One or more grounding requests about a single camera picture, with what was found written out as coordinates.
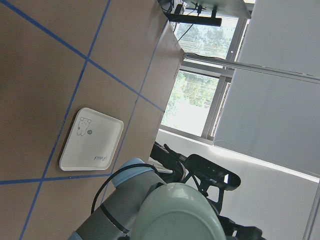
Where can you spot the black camera bar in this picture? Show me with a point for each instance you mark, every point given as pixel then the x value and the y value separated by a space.
pixel 192 19

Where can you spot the aluminium frame beam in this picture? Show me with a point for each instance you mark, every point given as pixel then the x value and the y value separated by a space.
pixel 252 67

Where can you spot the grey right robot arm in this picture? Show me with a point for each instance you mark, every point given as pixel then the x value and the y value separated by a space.
pixel 114 218

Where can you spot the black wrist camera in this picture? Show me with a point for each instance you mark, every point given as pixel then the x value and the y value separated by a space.
pixel 211 174

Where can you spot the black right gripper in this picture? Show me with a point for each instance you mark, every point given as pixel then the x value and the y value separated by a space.
pixel 175 162

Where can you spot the white rabbit print tray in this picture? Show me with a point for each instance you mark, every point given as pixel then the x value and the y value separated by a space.
pixel 92 142

